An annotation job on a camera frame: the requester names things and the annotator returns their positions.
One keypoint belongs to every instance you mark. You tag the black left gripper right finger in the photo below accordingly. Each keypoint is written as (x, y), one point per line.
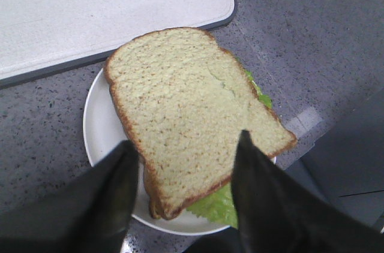
(276, 214)

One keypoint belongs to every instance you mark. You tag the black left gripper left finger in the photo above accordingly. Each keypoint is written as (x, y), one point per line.
(91, 214)

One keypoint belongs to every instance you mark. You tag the green lettuce leaf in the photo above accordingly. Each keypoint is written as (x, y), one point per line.
(218, 207)

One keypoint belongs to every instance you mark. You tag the bread slice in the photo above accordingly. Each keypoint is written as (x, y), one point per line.
(183, 101)

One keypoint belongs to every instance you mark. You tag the white round plate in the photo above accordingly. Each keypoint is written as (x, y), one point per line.
(102, 131)

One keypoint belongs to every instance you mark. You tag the white cutting board grey rim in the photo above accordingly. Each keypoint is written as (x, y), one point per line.
(39, 37)

